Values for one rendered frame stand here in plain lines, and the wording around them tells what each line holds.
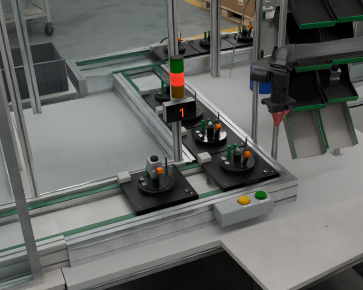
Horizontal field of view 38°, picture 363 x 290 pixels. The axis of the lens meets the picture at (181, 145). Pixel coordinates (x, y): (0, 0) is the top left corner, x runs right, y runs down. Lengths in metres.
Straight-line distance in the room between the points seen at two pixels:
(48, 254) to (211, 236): 0.57
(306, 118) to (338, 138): 0.16
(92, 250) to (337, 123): 1.11
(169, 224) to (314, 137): 0.70
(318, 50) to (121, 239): 0.90
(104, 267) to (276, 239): 0.61
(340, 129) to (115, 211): 0.97
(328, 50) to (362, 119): 1.41
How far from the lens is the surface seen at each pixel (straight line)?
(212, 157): 2.15
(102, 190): 2.04
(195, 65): 3.21
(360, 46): 1.72
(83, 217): 1.97
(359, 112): 3.07
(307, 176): 2.27
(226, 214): 1.87
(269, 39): 2.86
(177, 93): 1.96
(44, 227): 1.96
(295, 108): 2.03
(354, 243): 1.96
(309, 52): 1.75
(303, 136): 2.17
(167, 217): 1.86
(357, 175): 2.32
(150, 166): 1.92
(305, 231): 1.98
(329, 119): 2.25
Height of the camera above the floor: 2.09
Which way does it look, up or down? 30 degrees down
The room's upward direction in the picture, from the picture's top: 2 degrees counter-clockwise
